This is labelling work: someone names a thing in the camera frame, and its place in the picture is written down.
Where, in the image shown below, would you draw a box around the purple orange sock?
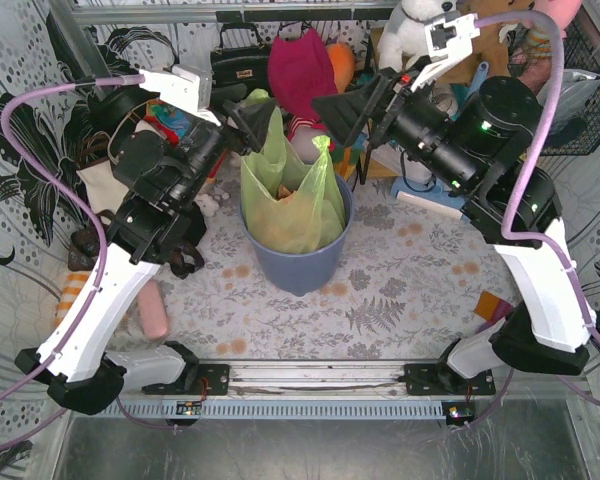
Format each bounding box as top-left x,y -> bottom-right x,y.
473,291 -> 513,333

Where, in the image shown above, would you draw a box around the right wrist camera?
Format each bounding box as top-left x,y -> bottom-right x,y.
410,11 -> 480,92

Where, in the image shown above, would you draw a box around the brown teddy bear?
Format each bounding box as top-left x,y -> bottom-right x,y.
439,0 -> 536,86

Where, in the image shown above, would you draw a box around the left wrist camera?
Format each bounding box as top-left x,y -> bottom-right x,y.
139,65 -> 221,126

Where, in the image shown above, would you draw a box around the small white cloud plush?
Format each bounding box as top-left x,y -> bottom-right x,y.
194,189 -> 237,218

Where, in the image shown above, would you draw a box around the rainbow striped bag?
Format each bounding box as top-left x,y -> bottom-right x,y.
331,146 -> 366,180

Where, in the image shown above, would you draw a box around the wooden shelf rack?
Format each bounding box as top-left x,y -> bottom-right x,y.
354,27 -> 516,186

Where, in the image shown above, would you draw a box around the orange plush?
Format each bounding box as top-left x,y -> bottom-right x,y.
326,43 -> 355,93

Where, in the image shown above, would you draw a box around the pink foam roll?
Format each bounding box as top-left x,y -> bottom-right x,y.
137,280 -> 169,340

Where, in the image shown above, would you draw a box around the white round plush pink hands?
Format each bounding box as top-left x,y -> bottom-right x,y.
287,116 -> 328,164

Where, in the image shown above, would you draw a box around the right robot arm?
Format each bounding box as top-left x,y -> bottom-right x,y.
312,69 -> 595,395

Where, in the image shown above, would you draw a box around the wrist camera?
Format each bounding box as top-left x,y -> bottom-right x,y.
139,65 -> 221,126
410,11 -> 480,92

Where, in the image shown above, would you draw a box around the orange white striped cloth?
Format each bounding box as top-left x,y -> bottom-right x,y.
54,271 -> 90,327

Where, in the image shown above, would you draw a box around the black wire basket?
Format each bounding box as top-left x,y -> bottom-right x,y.
509,22 -> 600,156

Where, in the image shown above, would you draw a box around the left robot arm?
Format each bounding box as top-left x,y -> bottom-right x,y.
15,99 -> 276,415

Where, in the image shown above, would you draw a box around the cream canvas tote bag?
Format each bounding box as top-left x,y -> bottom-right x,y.
76,119 -> 151,226

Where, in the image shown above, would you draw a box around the brown patterned bag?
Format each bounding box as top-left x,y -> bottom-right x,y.
67,226 -> 205,279

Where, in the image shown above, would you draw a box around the black handbag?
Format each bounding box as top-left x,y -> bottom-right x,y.
210,22 -> 272,95

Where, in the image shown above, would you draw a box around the pink plush doll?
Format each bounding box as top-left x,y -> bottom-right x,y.
522,0 -> 584,51

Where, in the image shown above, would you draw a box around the blue trash bin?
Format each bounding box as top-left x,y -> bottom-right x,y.
239,174 -> 354,297

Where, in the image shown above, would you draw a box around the silver pouch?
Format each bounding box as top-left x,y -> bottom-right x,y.
548,68 -> 600,134

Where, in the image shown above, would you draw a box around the teal cloth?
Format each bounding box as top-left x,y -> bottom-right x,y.
356,72 -> 387,95

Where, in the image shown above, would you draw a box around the green trash bag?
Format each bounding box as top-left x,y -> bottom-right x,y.
240,106 -> 346,254

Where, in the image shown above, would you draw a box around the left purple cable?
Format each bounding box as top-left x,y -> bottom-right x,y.
0,74 -> 181,459

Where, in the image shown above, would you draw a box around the magenta hanging cloth bag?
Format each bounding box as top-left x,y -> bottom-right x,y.
268,28 -> 337,121

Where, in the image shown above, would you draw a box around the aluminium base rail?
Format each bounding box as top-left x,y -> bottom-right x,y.
54,357 -> 594,419

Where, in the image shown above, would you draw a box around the white grey dog plush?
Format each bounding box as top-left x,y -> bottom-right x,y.
377,0 -> 456,72

